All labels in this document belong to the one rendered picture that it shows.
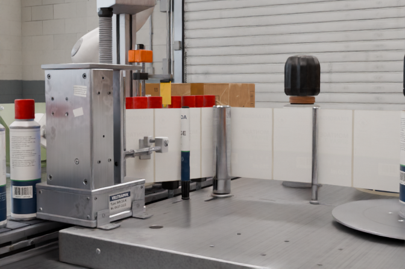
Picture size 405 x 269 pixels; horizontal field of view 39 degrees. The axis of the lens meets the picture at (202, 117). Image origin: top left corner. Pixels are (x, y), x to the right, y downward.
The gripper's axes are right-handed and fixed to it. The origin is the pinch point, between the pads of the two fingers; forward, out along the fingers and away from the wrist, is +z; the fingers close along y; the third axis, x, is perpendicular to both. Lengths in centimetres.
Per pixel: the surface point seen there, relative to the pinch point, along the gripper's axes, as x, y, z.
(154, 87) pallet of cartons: 155, -339, -221
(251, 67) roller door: 188, -303, -320
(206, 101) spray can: 30.8, -4.8, 0.0
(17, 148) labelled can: 6, 12, 55
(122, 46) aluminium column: 8.5, -13.2, 10.6
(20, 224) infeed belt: 16, 14, 62
